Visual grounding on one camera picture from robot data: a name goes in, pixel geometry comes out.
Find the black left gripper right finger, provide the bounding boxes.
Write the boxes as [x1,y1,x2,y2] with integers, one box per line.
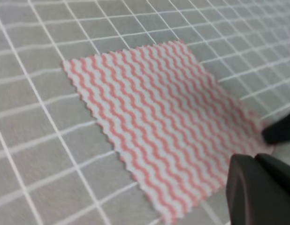
[255,154,290,188]

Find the pink wavy striped towel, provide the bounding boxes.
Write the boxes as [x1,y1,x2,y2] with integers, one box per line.
[62,40,273,224]

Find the grey grid tablecloth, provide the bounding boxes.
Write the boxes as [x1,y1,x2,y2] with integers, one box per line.
[0,0,290,225]

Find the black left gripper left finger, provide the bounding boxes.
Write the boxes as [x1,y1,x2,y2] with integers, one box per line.
[226,154,290,225]

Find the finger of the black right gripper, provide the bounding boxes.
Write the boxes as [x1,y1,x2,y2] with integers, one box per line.
[261,113,290,144]

